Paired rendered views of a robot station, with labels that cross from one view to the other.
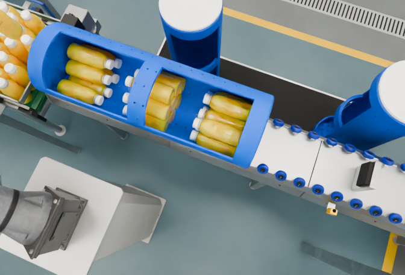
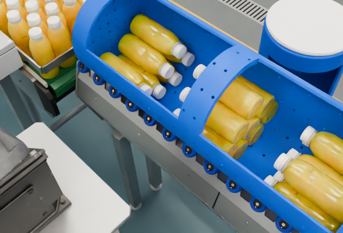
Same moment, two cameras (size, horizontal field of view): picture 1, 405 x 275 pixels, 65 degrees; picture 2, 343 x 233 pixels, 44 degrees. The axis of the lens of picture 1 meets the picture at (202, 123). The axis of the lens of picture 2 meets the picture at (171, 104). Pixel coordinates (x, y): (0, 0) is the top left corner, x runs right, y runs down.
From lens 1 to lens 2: 40 cm
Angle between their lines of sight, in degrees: 24
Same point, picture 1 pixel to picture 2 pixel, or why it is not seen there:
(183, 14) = (297, 32)
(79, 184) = (71, 176)
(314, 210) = not seen: outside the picture
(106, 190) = (106, 200)
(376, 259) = not seen: outside the picture
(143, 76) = (228, 59)
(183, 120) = (253, 166)
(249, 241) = not seen: outside the picture
